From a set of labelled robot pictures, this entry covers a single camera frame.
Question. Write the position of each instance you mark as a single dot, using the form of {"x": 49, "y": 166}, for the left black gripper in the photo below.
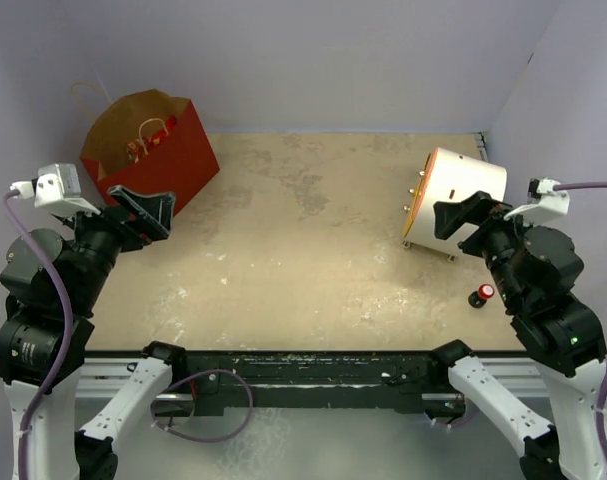
{"x": 153, "y": 216}

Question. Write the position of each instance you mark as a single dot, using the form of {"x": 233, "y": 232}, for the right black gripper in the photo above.
{"x": 449, "y": 214}

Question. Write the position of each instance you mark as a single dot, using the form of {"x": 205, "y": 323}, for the red paper bag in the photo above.
{"x": 184, "y": 163}

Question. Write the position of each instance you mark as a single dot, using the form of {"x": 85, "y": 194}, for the red cookie snack bag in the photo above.
{"x": 142, "y": 145}

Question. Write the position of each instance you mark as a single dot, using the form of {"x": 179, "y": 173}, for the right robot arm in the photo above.
{"x": 534, "y": 268}

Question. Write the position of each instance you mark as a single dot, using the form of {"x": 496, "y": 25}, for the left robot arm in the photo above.
{"x": 52, "y": 287}

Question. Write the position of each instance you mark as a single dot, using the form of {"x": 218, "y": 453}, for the white cylindrical drawer toy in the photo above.
{"x": 450, "y": 177}

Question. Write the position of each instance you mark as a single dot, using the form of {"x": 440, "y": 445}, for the red black stamp knob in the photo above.
{"x": 479, "y": 297}

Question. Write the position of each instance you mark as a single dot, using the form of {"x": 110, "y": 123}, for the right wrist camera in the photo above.
{"x": 544, "y": 204}

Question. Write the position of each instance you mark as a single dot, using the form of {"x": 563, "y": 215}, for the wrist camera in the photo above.
{"x": 544, "y": 204}
{"x": 56, "y": 190}

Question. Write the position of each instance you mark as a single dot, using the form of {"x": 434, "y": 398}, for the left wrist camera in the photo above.
{"x": 56, "y": 190}

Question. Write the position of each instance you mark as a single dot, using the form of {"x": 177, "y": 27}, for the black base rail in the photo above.
{"x": 406, "y": 382}

